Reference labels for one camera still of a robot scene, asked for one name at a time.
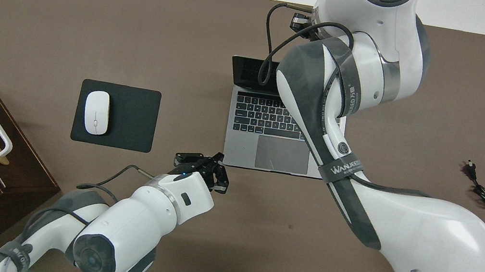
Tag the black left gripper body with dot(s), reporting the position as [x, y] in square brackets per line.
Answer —
[196, 164]

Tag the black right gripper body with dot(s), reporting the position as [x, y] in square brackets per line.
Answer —
[300, 22]

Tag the silver grey laptop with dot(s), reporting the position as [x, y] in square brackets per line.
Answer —
[241, 145]

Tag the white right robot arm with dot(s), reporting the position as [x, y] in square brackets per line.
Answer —
[430, 243]

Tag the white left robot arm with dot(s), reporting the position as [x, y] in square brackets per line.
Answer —
[131, 220]

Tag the black mouse pad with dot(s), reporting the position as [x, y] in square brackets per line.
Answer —
[133, 118]

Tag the white computer mouse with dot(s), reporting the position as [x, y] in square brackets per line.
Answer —
[96, 112]

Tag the brown paper table cover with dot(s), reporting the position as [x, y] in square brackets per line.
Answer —
[94, 25]

